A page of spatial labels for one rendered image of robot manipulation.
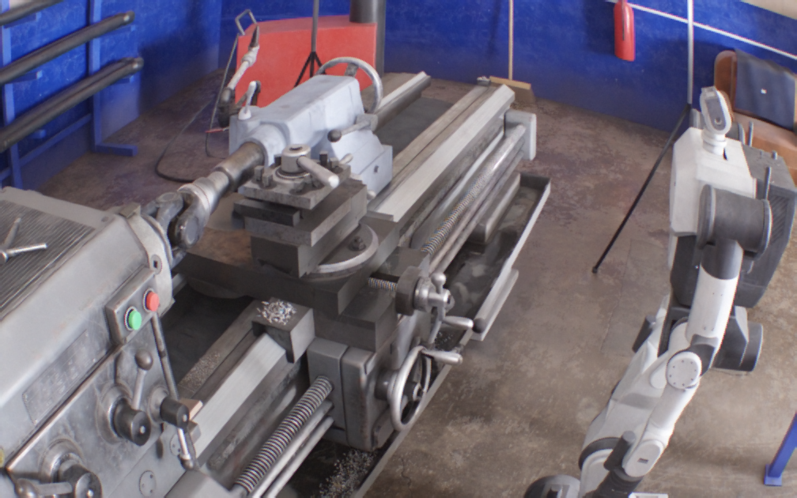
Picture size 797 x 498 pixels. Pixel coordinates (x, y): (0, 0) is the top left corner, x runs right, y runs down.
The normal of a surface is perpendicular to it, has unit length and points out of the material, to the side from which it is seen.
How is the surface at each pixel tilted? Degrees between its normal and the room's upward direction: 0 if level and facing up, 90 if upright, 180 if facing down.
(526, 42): 90
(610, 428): 90
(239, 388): 36
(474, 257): 0
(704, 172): 41
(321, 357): 90
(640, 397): 115
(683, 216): 85
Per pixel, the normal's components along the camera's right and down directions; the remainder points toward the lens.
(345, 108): 0.91, -0.04
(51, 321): 0.67, -0.48
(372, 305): 0.02, -0.88
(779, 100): -0.18, 0.48
